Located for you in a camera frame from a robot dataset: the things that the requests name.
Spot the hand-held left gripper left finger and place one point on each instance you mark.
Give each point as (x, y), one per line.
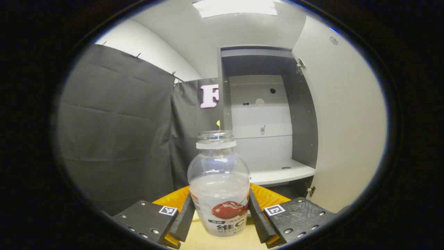
(184, 218)

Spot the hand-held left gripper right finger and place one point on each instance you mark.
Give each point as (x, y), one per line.
(256, 218)

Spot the clear plastic bottle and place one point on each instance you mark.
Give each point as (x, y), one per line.
(218, 184)

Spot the dark grey cabinet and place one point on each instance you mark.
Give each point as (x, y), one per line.
(301, 121)

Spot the beige cabinet door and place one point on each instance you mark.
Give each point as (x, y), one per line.
(347, 121)

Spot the metal door hinge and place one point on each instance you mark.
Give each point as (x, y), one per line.
(300, 65)
(311, 191)

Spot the black backdrop cloth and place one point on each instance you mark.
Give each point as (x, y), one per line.
(114, 139)

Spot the large ceiling light panel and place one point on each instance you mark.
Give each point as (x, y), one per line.
(236, 8)

